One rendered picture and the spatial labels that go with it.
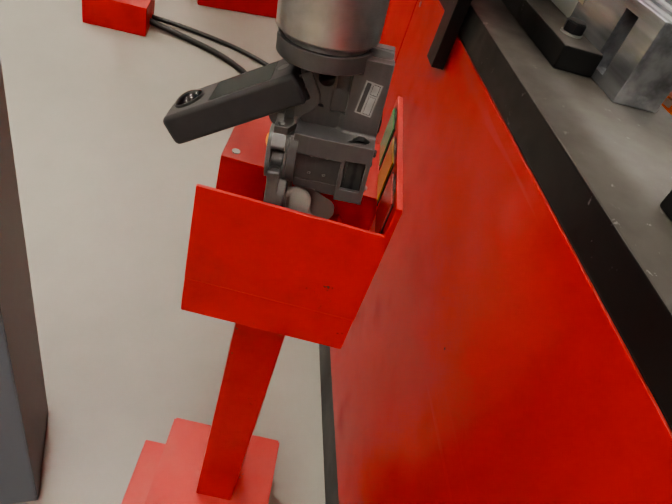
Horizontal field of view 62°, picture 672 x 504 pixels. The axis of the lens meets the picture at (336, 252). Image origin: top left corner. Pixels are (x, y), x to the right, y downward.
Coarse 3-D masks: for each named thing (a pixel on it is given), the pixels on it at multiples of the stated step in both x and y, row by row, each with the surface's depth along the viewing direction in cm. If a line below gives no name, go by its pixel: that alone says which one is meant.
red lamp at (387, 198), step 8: (392, 176) 48; (392, 184) 47; (384, 192) 49; (392, 192) 46; (384, 200) 48; (392, 200) 45; (384, 208) 47; (376, 216) 50; (384, 216) 46; (376, 224) 49; (376, 232) 48
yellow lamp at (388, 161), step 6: (390, 144) 53; (390, 150) 52; (390, 156) 51; (384, 162) 54; (390, 162) 50; (384, 168) 53; (390, 168) 50; (378, 174) 55; (384, 174) 52; (378, 180) 54; (384, 180) 51; (378, 186) 53; (378, 192) 52; (378, 198) 52
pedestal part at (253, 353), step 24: (240, 336) 66; (264, 336) 65; (240, 360) 69; (264, 360) 68; (240, 384) 72; (264, 384) 72; (216, 408) 76; (240, 408) 76; (216, 432) 80; (240, 432) 80; (216, 456) 85; (240, 456) 84; (216, 480) 90
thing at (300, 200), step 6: (294, 186) 46; (288, 192) 46; (294, 192) 46; (300, 192) 46; (306, 192) 46; (294, 198) 46; (300, 198) 46; (306, 198) 46; (294, 204) 47; (300, 204) 47; (306, 204) 47; (300, 210) 47; (306, 210) 47
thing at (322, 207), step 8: (288, 184) 49; (312, 192) 51; (288, 200) 51; (312, 200) 51; (320, 200) 51; (328, 200) 51; (312, 208) 52; (320, 208) 52; (328, 208) 52; (320, 216) 52; (328, 216) 52
